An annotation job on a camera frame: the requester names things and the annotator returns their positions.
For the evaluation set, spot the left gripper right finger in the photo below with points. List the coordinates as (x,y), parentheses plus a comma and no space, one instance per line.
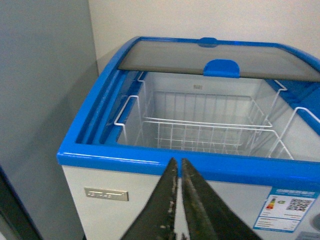
(207,215)

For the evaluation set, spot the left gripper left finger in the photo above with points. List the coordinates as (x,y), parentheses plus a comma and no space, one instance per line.
(156,221)

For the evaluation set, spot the sliding glass freezer lid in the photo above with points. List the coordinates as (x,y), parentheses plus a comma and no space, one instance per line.
(211,57)

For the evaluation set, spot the silver brand nameplate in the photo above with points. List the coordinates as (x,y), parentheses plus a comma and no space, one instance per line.
(107,194)

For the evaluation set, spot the energy rating label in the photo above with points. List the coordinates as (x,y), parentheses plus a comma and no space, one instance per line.
(284,209)

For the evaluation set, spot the silver instruction sticker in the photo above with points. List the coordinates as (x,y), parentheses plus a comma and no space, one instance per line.
(304,235)

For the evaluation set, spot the grey oval control panel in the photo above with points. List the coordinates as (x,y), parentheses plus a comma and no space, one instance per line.
(315,222)

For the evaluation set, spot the white blue chest freezer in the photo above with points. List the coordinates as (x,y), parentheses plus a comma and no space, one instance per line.
(91,157)

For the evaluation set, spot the grey cabinet side panel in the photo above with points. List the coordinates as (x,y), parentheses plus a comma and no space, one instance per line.
(47,67)

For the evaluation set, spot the white wire freezer basket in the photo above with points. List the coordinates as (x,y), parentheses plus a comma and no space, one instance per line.
(242,116)

